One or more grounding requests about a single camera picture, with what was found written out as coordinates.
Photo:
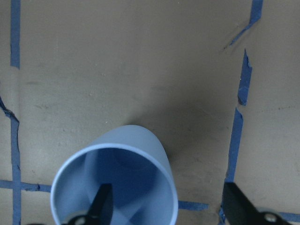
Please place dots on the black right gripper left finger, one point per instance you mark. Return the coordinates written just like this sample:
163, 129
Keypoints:
101, 210

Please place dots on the blue cup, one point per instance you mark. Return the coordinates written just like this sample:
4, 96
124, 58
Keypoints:
132, 159

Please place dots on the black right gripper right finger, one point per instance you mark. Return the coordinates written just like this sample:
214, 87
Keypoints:
238, 210

